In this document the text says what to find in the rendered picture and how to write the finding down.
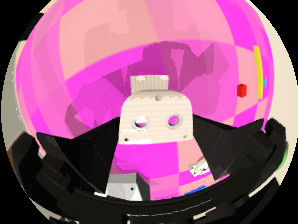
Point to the yellow long bar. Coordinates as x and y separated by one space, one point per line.
259 69

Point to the small red block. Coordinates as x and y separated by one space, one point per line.
241 90

